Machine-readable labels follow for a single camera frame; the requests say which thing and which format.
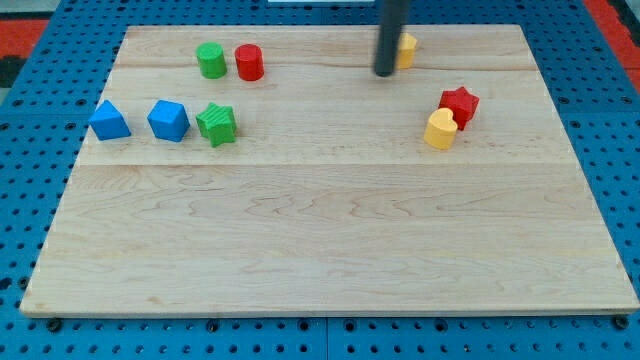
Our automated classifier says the yellow hexagon block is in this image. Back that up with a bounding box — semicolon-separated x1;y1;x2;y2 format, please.
396;32;418;69

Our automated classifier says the green star block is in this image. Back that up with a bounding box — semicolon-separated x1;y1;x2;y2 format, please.
196;103;237;148

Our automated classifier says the red star block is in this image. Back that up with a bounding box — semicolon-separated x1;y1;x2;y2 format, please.
439;86;480;131

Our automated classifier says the light wooden board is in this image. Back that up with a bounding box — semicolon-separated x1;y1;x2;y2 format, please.
20;25;639;318

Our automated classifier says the yellow heart block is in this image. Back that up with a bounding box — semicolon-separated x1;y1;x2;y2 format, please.
423;107;458;150

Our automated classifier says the red cylinder block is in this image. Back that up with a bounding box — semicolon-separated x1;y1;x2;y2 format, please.
234;44;264;81

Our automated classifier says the blue cube block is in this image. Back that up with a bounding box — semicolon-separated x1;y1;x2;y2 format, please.
147;100;190;142

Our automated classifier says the green cylinder block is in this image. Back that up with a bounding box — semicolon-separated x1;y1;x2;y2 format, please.
196;42;227;79

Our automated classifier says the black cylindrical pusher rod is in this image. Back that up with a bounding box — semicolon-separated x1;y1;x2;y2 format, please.
373;0;410;77

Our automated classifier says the blue triangular block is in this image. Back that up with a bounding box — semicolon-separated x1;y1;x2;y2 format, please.
88;100;131;141

